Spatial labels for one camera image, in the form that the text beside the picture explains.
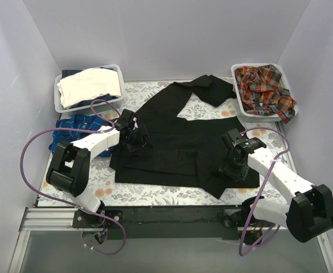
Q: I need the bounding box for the black long sleeve shirt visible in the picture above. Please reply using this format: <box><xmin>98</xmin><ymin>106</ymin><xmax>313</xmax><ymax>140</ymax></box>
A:
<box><xmin>110</xmin><ymin>81</ymin><xmax>260</xmax><ymax>198</ymax></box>

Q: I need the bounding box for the cream white folded shirt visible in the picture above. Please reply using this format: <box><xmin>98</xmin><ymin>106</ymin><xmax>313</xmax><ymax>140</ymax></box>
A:
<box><xmin>57</xmin><ymin>68</ymin><xmax>122</xmax><ymax>108</ymax></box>

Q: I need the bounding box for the blue plaid shirt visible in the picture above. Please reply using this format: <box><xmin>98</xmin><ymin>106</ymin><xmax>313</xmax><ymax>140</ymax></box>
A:
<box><xmin>49</xmin><ymin>114</ymin><xmax>120</xmax><ymax>159</ymax></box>

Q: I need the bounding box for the red plaid shirt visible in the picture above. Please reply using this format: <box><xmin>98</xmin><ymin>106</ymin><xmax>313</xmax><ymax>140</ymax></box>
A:
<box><xmin>234</xmin><ymin>64</ymin><xmax>297</xmax><ymax>125</ymax></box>

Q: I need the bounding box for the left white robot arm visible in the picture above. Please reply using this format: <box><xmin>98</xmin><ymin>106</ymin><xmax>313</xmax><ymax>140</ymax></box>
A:
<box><xmin>46</xmin><ymin>109</ymin><xmax>152</xmax><ymax>228</ymax></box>

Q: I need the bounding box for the left white plastic basket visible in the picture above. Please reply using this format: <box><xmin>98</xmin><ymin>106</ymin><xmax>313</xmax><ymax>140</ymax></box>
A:
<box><xmin>54</xmin><ymin>64</ymin><xmax>127</xmax><ymax>114</ymax></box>

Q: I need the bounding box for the white plastic basket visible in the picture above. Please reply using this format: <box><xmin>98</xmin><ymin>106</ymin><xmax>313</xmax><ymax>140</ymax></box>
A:
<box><xmin>54</xmin><ymin>64</ymin><xmax>127</xmax><ymax>114</ymax></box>
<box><xmin>231</xmin><ymin>63</ymin><xmax>298</xmax><ymax>123</ymax></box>

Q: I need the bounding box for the floral patterned table mat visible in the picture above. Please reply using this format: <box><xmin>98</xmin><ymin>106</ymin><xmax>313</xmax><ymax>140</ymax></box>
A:
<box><xmin>38</xmin><ymin>80</ymin><xmax>305</xmax><ymax>207</ymax></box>

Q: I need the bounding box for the right white plastic basket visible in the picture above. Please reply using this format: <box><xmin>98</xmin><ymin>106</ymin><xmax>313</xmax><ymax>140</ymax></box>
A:
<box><xmin>231</xmin><ymin>63</ymin><xmax>298</xmax><ymax>123</ymax></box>

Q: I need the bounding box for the folded black shirt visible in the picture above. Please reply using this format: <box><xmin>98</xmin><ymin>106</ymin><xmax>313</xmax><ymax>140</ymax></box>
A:
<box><xmin>191</xmin><ymin>75</ymin><xmax>236</xmax><ymax>107</ymax></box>

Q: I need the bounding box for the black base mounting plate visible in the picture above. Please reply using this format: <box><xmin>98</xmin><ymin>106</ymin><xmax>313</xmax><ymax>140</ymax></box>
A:
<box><xmin>72</xmin><ymin>205</ymin><xmax>247</xmax><ymax>240</ymax></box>

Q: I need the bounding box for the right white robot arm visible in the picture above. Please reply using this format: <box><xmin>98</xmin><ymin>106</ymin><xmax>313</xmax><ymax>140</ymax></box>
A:
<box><xmin>219</xmin><ymin>129</ymin><xmax>333</xmax><ymax>243</ymax></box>

